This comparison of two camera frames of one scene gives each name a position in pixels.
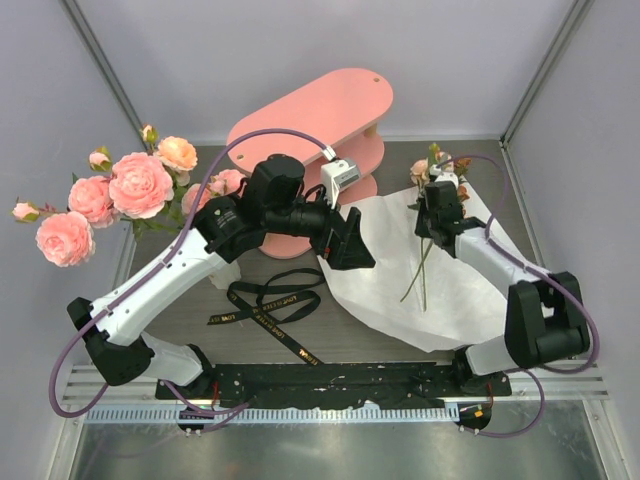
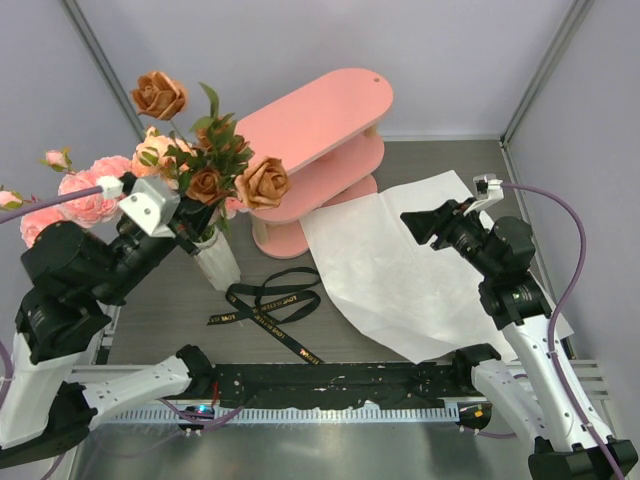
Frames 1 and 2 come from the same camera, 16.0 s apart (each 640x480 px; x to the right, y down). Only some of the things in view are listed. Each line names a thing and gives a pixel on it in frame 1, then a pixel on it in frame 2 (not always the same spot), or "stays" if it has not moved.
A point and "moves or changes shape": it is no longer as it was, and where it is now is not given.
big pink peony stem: (140, 186) moves or changes shape
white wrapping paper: (418, 296) stays
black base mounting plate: (410, 384) stays
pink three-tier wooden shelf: (336, 114) stays
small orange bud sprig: (463, 195) → (214, 156)
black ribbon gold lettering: (281, 298) stays
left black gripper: (342, 245) → (192, 222)
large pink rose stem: (67, 238) → (32, 225)
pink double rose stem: (224, 183) moves or changes shape
